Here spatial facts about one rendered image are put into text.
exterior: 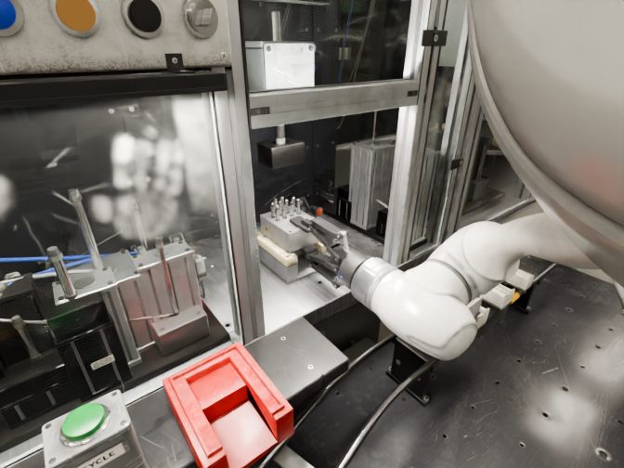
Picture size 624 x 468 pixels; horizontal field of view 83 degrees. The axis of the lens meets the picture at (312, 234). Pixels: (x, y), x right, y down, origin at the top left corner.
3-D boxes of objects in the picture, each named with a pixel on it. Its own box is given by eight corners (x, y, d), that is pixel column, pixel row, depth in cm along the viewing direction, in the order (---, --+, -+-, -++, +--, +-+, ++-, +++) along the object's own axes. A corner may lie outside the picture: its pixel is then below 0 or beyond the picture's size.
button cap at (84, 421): (70, 454, 37) (63, 444, 36) (64, 425, 39) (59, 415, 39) (111, 432, 39) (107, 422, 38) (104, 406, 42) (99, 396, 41)
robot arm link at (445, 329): (370, 327, 65) (417, 287, 70) (443, 385, 54) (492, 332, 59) (364, 288, 58) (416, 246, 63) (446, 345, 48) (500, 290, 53)
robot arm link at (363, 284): (408, 262, 64) (383, 248, 68) (372, 279, 59) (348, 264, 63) (400, 301, 68) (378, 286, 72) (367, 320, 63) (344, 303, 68)
